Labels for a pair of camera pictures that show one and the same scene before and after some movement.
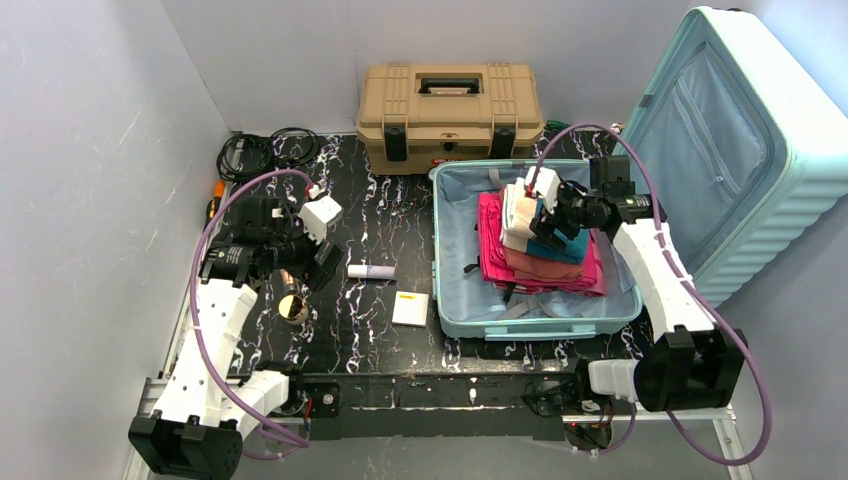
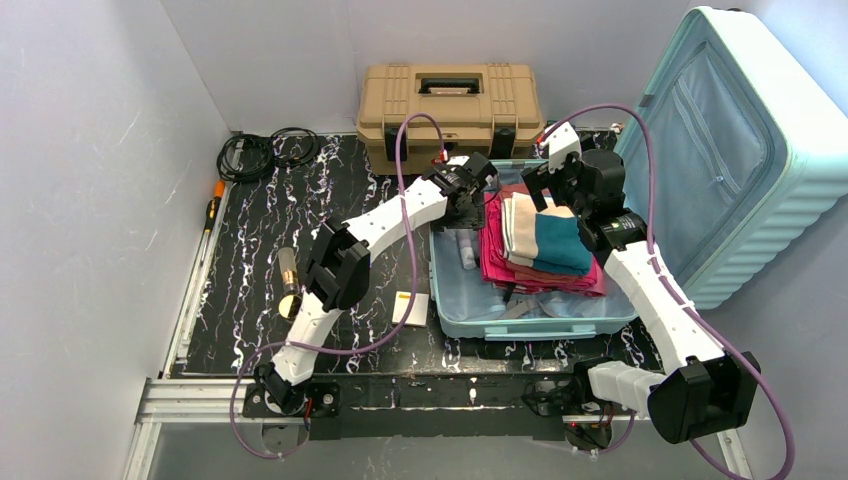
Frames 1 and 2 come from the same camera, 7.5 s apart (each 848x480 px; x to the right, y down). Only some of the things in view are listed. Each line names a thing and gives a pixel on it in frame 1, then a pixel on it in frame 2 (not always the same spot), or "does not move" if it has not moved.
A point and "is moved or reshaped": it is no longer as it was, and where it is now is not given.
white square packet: x=410 y=308 does not move
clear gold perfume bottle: x=289 y=284 does not move
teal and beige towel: x=519 y=209 is moved or reshaped
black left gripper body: x=318 y=256 to x=460 y=204
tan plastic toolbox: x=415 y=116 does not move
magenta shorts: x=496 y=267 does not move
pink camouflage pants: x=595 y=289 does not move
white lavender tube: x=371 y=271 to x=465 y=239
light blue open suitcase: x=748 y=147 does not move
